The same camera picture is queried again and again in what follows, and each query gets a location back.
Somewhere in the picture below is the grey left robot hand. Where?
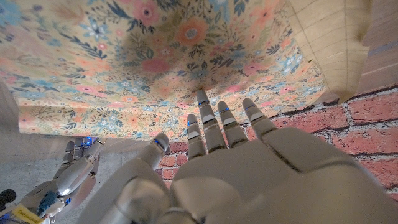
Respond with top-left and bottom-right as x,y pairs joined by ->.
76,89 -> 398,224

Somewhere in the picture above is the tan cloth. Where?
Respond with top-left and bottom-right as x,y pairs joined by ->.
0,0 -> 373,142

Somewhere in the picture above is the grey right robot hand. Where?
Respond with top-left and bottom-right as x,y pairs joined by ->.
18,136 -> 108,218

